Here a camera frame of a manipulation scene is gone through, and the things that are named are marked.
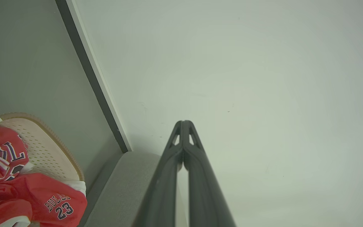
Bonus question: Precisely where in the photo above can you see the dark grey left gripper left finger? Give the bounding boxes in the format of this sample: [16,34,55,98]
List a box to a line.
[132,120,185,227]

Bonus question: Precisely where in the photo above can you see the white perforated laundry basket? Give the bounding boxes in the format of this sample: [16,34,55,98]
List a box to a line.
[0,113,87,193]

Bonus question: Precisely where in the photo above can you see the dark grey white baseboard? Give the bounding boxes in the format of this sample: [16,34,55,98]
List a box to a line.
[55,0,133,154]

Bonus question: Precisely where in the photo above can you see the red Bulls 23 shorts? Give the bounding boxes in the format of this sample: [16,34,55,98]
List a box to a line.
[0,173,88,227]

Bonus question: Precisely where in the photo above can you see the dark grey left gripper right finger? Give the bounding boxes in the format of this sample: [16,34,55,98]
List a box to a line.
[184,120,236,227]

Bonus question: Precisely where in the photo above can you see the red Bulls jersey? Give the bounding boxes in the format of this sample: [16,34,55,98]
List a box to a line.
[0,117,34,184]

